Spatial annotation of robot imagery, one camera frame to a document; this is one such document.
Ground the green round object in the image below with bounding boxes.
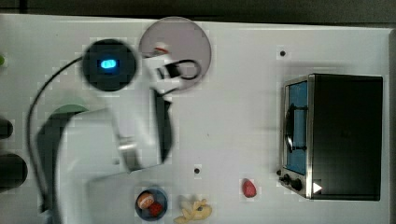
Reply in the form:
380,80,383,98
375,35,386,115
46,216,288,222
0,55,6,66

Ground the blue bowl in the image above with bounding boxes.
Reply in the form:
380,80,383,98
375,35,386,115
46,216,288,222
134,186,168,222

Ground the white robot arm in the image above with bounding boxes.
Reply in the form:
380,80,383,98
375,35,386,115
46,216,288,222
35,39,181,224

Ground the black toaster oven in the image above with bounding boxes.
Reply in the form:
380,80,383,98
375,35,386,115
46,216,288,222
276,74,384,201

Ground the red ketchup bottle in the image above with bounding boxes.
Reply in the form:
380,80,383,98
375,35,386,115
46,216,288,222
151,42,169,57

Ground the red toy strawberry in bowl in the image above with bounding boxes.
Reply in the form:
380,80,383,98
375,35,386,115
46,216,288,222
148,202,163,217

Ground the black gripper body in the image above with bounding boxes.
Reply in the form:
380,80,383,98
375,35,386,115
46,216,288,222
143,54,182,93

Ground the orange toy fruit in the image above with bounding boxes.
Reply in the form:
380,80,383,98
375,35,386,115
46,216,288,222
137,191,154,209

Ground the grey round plate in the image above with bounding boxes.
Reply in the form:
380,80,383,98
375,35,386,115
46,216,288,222
138,17,212,91

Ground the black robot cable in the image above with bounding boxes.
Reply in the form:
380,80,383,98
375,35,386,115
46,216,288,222
25,55,85,213

